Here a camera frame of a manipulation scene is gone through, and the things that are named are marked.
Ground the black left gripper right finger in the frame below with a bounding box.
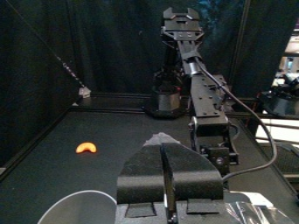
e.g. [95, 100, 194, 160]
[160, 132, 226, 203]

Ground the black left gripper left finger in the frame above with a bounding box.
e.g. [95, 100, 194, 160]
[116, 132, 168, 206]

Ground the pink plate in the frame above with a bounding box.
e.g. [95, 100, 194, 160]
[223, 191, 298, 224]

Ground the small orange toy food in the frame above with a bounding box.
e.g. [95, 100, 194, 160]
[75, 142, 99, 155]

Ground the grey cup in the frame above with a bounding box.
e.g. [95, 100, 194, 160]
[36, 189, 118, 224]

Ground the black background equipment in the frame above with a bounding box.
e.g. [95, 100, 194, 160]
[258, 73, 299, 120]

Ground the black cloth curtain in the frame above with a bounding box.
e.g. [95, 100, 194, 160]
[0, 0, 299, 165]

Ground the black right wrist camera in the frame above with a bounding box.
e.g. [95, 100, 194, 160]
[200, 144, 239, 177]

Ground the black camera cable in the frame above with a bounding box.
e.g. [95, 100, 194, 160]
[192, 58, 279, 184]

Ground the white wire anchor bracket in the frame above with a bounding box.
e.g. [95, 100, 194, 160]
[79, 86, 92, 99]

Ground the steel brace wire with turnbuckle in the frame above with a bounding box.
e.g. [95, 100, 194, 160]
[4, 0, 87, 89]

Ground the black frame pole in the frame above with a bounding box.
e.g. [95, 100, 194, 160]
[228, 0, 252, 97]

